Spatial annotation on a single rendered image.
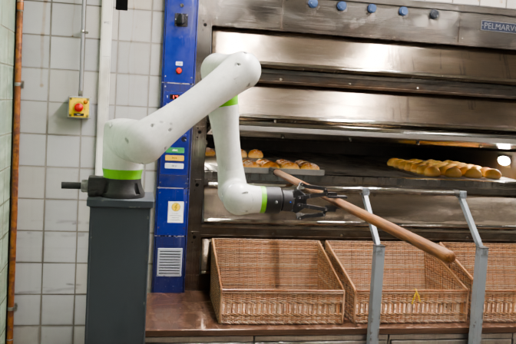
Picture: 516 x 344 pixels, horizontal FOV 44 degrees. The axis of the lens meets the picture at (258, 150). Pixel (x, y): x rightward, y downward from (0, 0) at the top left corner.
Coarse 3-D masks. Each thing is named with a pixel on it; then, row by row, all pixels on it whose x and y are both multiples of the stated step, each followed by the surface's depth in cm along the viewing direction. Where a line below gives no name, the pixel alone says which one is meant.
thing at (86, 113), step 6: (72, 96) 295; (72, 102) 295; (78, 102) 295; (90, 102) 297; (72, 108) 295; (84, 108) 296; (90, 108) 297; (72, 114) 295; (78, 114) 296; (84, 114) 296; (90, 114) 298
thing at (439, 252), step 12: (288, 180) 286; (300, 180) 270; (312, 192) 250; (336, 204) 221; (348, 204) 212; (360, 216) 199; (372, 216) 191; (384, 228) 181; (396, 228) 174; (408, 240) 165; (420, 240) 160; (432, 252) 153; (444, 252) 148
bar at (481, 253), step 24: (360, 192) 293; (384, 192) 295; (408, 192) 297; (432, 192) 299; (456, 192) 301; (480, 240) 286; (480, 264) 281; (480, 288) 282; (480, 312) 283; (480, 336) 284
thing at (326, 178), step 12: (264, 180) 322; (276, 180) 323; (312, 180) 327; (324, 180) 328; (336, 180) 329; (348, 180) 330; (360, 180) 331; (372, 180) 333; (384, 180) 334; (396, 180) 335; (408, 180) 336; (420, 180) 338; (432, 180) 339; (444, 180) 340; (456, 180) 341; (468, 180) 343; (480, 180) 347; (492, 180) 351
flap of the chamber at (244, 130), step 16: (208, 128) 311; (240, 128) 303; (256, 128) 304; (272, 128) 306; (288, 128) 307; (304, 128) 309; (432, 144) 340; (448, 144) 338; (464, 144) 337; (496, 144) 334; (512, 144) 332
